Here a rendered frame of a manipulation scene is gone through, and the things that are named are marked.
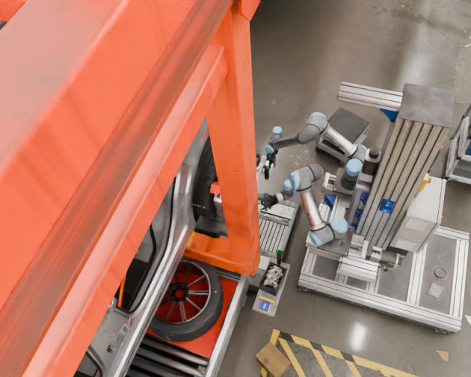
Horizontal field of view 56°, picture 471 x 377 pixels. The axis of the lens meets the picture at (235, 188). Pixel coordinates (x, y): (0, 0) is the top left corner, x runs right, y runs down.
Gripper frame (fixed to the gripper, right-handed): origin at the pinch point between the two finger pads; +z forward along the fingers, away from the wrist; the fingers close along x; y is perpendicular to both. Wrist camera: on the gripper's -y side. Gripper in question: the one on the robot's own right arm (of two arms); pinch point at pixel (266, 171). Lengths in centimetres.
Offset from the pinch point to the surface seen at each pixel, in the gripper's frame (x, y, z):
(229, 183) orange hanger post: 5, 100, 76
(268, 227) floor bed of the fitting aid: 4, -77, 9
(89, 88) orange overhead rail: 38, 265, 165
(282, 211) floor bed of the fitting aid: 12, -75, -10
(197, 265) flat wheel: -33, -33, 79
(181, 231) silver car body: -41, 10, 73
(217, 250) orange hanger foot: -15, -5, 73
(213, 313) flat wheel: -8, -33, 110
